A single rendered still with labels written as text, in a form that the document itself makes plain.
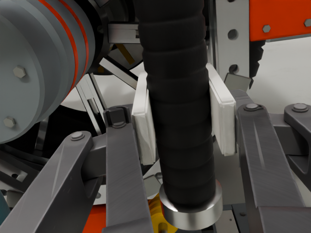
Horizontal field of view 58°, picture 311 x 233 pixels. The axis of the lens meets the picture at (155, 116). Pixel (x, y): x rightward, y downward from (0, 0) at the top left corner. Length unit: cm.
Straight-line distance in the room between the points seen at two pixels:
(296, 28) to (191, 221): 28
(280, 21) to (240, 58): 6
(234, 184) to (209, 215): 122
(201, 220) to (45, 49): 19
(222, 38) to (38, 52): 22
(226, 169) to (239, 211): 38
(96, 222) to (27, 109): 30
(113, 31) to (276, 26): 24
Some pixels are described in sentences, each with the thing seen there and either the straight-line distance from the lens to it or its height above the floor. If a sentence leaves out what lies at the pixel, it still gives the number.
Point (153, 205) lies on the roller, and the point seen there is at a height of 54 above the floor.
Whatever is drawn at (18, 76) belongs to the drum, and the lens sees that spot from 25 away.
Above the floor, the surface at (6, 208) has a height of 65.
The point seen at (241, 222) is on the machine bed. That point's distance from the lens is 114.
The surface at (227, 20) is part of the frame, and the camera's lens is 37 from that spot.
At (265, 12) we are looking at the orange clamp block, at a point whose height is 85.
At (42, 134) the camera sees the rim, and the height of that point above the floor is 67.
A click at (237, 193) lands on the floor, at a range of 137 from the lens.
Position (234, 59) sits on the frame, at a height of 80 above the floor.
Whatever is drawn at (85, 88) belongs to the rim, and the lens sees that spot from 51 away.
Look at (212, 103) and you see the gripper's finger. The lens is 16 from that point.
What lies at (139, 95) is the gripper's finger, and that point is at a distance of 15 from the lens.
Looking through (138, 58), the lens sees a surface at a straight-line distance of 78.
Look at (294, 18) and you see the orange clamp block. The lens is 40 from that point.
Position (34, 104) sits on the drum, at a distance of 26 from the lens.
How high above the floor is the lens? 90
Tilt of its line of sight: 25 degrees down
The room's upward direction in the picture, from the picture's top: 9 degrees counter-clockwise
